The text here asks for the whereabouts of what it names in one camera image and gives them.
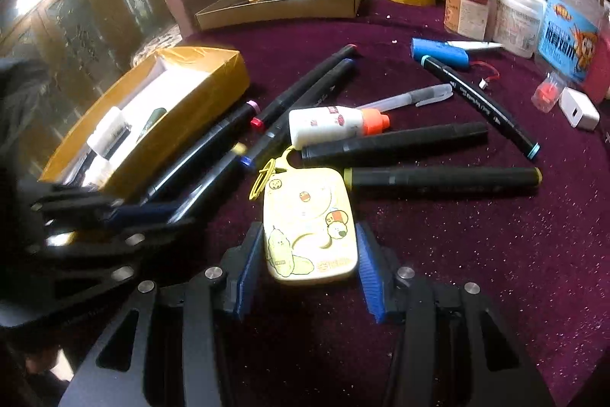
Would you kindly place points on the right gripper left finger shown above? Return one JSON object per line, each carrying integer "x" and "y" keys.
{"x": 161, "y": 344}

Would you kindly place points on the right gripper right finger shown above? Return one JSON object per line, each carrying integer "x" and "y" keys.
{"x": 455, "y": 349}

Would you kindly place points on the black marker yellow caps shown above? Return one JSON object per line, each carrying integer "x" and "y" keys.
{"x": 443, "y": 179}

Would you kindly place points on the black marker yellow tip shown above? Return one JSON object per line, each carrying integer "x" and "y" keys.
{"x": 211, "y": 185}

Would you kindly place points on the clear white gel pen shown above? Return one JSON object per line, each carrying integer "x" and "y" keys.
{"x": 418, "y": 98}

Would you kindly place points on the yellow open box white lining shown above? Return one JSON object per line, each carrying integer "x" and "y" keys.
{"x": 149, "y": 116}

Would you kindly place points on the black marker teal caps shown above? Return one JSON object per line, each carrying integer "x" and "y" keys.
{"x": 493, "y": 113}

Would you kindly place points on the black marker dark caps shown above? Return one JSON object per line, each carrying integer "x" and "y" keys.
{"x": 397, "y": 146}

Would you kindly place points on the wooden glass cabinet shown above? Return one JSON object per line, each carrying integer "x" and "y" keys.
{"x": 87, "y": 44}

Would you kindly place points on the black marker pink cap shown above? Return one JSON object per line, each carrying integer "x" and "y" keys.
{"x": 202, "y": 154}

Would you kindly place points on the black marker red cap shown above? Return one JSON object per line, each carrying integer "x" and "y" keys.
{"x": 281, "y": 103}

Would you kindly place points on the white glue bottle orange cap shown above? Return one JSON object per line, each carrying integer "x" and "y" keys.
{"x": 337, "y": 123}

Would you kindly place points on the small clear box red content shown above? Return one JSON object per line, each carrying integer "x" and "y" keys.
{"x": 548, "y": 92}

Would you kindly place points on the white charger adapter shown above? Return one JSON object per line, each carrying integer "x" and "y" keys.
{"x": 578, "y": 109}

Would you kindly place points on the blue battery pack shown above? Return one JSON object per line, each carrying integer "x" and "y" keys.
{"x": 454, "y": 57}

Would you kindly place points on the black marker blue cap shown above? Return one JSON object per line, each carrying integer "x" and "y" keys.
{"x": 279, "y": 136}

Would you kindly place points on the white knife blade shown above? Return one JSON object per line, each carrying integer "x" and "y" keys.
{"x": 471, "y": 46}

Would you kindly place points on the white plastic tub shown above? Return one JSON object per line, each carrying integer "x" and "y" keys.
{"x": 517, "y": 25}

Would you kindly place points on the blue label plastic jar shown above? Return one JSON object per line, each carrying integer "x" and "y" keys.
{"x": 568, "y": 38}

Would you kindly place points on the brown cardboard tray with pens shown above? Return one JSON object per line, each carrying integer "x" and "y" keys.
{"x": 225, "y": 13}

